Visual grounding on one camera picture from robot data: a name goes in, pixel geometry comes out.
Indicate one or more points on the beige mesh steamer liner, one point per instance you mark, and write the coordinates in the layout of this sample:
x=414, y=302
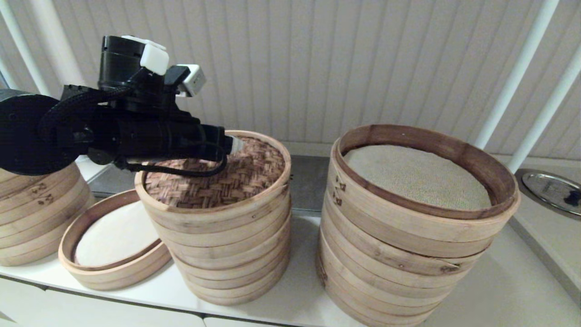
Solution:
x=415, y=177

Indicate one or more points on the thin white metal pole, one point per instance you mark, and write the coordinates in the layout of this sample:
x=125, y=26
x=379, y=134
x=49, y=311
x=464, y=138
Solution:
x=547, y=118
x=517, y=72
x=27, y=45

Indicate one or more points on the round stainless steel lid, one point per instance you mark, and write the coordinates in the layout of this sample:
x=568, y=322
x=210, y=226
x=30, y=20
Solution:
x=542, y=186

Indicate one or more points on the small woven bamboo steamer lid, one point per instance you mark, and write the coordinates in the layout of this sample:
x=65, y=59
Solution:
x=254, y=181

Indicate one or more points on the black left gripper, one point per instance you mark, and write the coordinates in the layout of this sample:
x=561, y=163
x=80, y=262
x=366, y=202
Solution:
x=204, y=141

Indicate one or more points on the wide white post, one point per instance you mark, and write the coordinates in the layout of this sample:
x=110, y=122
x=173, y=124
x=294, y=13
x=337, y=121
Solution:
x=68, y=59

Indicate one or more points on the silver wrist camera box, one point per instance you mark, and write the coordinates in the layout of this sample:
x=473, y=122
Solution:
x=193, y=81

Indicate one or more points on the white plastic joint cover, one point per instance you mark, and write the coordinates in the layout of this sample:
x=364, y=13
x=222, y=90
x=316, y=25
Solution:
x=154, y=56

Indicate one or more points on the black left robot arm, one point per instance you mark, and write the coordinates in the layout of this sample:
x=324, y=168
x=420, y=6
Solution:
x=32, y=131

